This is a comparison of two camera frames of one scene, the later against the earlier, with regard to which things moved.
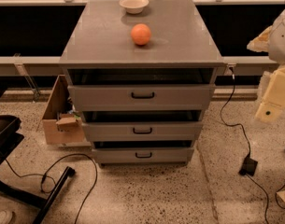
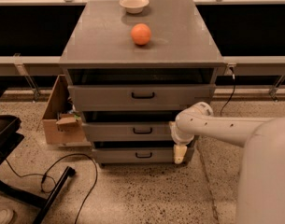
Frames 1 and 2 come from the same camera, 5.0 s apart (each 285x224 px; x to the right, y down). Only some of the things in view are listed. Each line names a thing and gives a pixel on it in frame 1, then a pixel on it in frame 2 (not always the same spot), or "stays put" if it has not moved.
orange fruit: [140, 34] stays put
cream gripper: [281, 42] -> [182, 138]
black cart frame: [6, 140] stays put
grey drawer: [139, 132] stays put
